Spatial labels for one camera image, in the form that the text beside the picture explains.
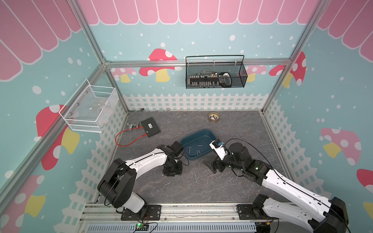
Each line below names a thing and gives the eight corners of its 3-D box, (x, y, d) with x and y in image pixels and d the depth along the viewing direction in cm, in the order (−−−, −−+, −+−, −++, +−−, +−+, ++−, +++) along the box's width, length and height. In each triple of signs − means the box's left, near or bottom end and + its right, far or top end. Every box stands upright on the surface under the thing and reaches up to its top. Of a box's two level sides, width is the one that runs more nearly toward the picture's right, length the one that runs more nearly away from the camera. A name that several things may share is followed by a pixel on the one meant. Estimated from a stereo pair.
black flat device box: (148, 138, 106) (147, 136, 105) (141, 123, 115) (140, 121, 113) (161, 132, 110) (160, 130, 108) (153, 118, 118) (152, 116, 117)
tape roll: (208, 122, 116) (209, 120, 114) (208, 114, 122) (208, 112, 120) (219, 122, 116) (219, 120, 114) (218, 114, 122) (218, 112, 120)
